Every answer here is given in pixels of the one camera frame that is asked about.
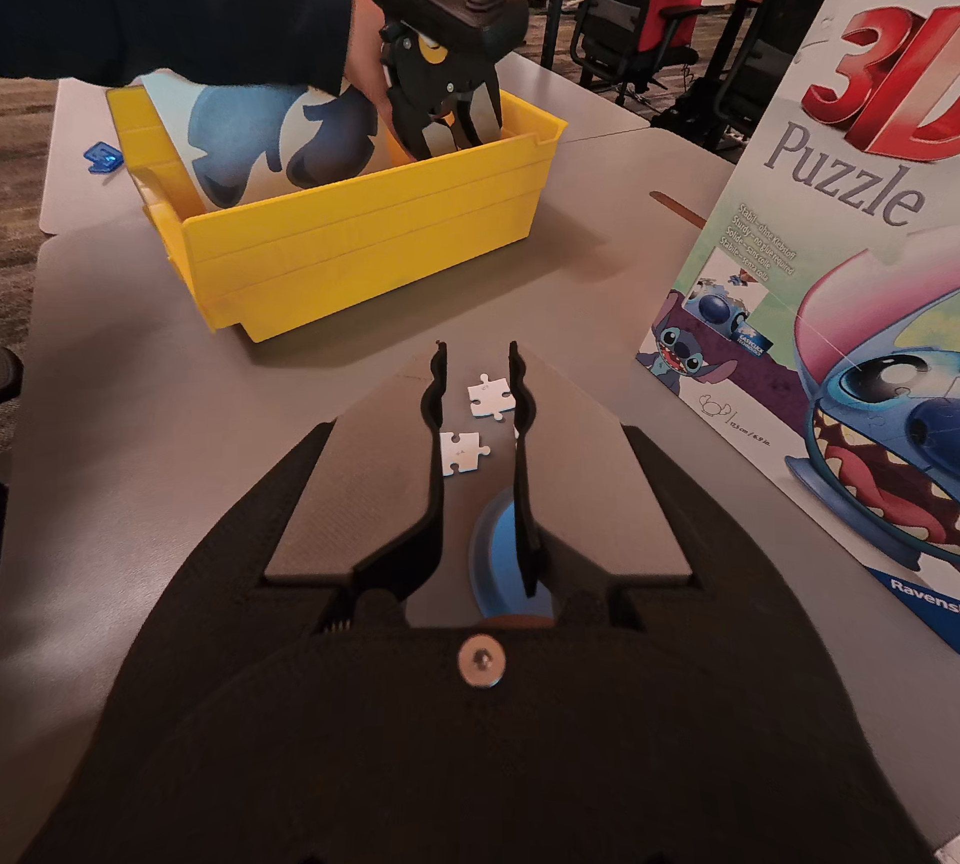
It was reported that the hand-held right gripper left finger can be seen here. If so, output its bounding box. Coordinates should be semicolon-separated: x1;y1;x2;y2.
262;341;451;602

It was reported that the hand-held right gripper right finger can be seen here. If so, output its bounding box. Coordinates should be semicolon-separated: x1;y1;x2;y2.
508;341;693;600

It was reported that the yellow plastic bin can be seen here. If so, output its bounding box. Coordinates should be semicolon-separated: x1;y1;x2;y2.
106;80;569;344

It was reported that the white puzzle piece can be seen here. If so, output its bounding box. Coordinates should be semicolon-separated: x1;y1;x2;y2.
466;374;519;421
440;431;493;478

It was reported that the printed puzzle box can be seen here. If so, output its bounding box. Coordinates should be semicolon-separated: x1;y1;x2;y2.
636;0;960;655

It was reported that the person's left hand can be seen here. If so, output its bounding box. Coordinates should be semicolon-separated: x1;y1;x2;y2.
344;0;400;131

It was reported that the blue round disc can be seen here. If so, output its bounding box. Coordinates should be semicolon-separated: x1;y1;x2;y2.
468;489;557;622

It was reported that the red backed office chair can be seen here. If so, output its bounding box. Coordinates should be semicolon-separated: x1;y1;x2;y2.
568;0;711;106

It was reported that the brown strip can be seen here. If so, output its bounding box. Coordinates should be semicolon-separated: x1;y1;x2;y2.
649;190;711;232

